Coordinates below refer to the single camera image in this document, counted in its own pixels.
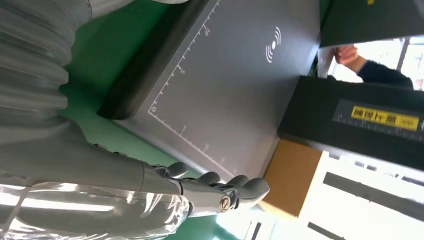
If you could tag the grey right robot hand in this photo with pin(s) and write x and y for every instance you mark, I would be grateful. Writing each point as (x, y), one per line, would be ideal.
(82, 172)

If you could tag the brown cardboard box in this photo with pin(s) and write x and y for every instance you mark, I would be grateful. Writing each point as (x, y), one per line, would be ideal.
(291, 175)

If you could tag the black scanner machine column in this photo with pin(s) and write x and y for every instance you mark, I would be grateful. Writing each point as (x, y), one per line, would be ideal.
(314, 112)

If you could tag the yellow column label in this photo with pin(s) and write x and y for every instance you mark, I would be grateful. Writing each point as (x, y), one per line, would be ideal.
(384, 118)

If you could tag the person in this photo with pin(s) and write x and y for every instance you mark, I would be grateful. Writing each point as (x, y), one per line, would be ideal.
(381, 74)

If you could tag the grey scanner base plate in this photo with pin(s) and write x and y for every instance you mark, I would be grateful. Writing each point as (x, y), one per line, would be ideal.
(232, 92)

